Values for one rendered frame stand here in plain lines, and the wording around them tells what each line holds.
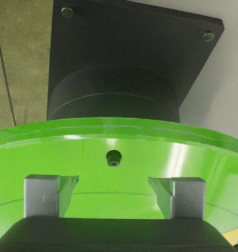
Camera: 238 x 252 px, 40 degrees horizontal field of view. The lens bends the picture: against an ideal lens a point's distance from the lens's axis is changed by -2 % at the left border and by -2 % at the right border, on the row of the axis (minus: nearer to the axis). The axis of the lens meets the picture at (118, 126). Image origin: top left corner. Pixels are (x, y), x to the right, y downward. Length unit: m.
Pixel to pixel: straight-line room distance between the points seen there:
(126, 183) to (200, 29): 0.16
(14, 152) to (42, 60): 1.48
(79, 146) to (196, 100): 0.24
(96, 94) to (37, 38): 1.28
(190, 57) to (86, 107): 0.11
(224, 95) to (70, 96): 0.18
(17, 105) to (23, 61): 0.38
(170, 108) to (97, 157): 0.16
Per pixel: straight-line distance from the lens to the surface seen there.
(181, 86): 0.36
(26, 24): 1.53
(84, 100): 0.30
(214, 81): 0.37
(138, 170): 0.19
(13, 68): 1.75
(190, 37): 0.31
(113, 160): 0.18
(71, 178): 0.16
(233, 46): 0.34
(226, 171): 0.21
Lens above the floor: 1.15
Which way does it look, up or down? 34 degrees down
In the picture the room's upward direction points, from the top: 180 degrees counter-clockwise
